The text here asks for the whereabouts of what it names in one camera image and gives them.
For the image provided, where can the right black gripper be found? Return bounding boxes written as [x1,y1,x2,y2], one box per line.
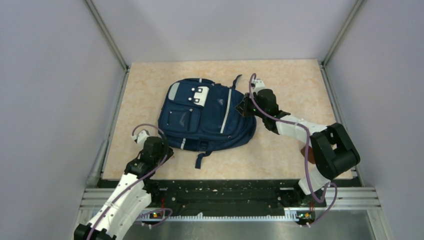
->
[236,92,267,119]

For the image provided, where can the navy blue student backpack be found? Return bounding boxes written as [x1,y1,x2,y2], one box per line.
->
[158,75,257,169]

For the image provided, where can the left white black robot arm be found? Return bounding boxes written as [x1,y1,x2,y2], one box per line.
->
[73,134,174,240]

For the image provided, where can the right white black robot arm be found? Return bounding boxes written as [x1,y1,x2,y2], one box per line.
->
[236,89,361,206]

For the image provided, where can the brown leather pouch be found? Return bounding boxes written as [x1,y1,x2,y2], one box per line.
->
[300,146,316,165]

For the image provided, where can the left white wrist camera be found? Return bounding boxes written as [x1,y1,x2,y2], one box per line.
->
[131,129,150,146]

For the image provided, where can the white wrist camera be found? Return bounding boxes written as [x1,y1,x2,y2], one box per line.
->
[250,78,266,93]
[131,129,150,146]

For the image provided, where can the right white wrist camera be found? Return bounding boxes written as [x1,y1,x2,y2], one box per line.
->
[250,78,266,93]

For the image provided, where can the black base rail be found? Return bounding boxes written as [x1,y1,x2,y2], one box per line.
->
[144,179,327,217]

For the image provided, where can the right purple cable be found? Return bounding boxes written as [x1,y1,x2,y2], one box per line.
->
[248,72,339,229]

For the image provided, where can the purple cable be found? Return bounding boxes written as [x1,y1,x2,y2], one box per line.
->
[86,123,174,240]
[248,72,339,229]

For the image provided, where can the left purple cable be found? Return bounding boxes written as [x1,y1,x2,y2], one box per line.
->
[86,123,174,240]

